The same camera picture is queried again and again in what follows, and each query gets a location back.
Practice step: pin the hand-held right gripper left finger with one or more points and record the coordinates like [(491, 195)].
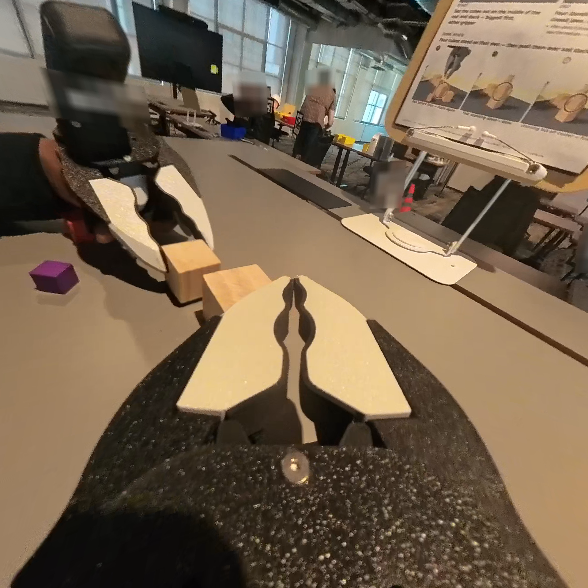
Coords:
[(239, 358)]

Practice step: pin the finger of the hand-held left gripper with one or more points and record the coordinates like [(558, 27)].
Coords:
[(121, 216), (183, 193)]

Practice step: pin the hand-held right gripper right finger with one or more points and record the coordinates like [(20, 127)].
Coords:
[(349, 363)]

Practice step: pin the large wooden cube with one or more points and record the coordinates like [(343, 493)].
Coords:
[(229, 287)]

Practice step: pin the medium wooden cube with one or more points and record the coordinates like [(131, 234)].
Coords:
[(190, 271)]

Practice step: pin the purple cube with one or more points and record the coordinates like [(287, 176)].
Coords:
[(53, 275)]

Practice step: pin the person's left hand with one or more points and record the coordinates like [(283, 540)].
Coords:
[(53, 179)]

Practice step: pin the blue storage bin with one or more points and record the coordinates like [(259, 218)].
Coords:
[(233, 131)]

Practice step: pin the black table panel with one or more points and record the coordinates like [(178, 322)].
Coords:
[(303, 188)]

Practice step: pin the small yellow bin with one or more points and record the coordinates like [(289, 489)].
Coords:
[(344, 139)]

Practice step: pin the striped traffic cone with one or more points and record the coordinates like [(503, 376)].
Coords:
[(406, 202)]

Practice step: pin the black cloth cover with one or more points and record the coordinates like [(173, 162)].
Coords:
[(496, 220)]

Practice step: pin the black wall screen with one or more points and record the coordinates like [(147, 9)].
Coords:
[(179, 46)]

